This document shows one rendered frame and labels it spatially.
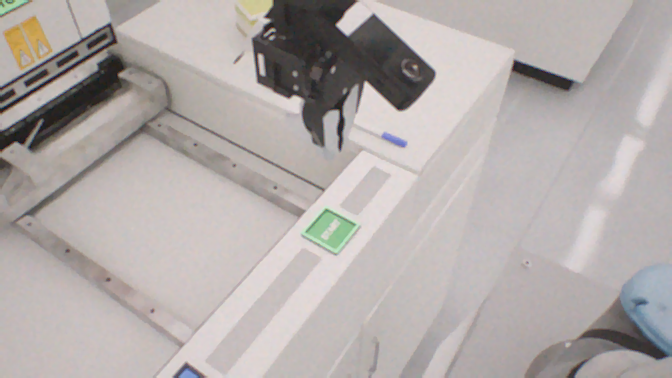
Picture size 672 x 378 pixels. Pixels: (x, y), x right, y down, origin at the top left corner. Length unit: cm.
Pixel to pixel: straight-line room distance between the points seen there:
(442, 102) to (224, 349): 50
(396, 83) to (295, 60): 9
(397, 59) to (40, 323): 63
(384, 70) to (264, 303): 32
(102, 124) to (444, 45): 61
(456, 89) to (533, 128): 148
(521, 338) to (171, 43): 73
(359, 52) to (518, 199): 168
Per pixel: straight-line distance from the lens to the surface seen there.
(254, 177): 95
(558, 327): 80
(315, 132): 54
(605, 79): 277
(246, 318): 67
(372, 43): 49
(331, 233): 72
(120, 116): 106
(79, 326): 89
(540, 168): 225
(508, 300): 80
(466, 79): 97
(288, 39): 53
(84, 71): 110
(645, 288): 57
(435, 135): 85
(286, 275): 70
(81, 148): 103
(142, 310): 83
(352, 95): 58
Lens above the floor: 154
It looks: 49 degrees down
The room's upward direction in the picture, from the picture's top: straight up
